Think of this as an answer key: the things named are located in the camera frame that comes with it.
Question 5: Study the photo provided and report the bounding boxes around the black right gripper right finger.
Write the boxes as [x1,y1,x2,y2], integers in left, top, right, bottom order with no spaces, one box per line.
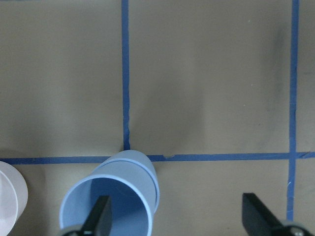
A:
[242,193,305,236]

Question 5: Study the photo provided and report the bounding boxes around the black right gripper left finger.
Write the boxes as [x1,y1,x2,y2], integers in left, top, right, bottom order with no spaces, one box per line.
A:
[59,196,111,236]

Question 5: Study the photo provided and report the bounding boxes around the light blue cup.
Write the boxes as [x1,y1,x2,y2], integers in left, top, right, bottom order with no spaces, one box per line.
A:
[59,160,159,236]

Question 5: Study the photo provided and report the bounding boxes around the darker blue cup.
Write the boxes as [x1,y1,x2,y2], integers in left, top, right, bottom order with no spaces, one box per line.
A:
[102,150,160,213]

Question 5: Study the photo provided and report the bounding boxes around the pink bowl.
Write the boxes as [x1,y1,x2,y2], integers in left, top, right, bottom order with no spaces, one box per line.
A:
[0,162,29,236]

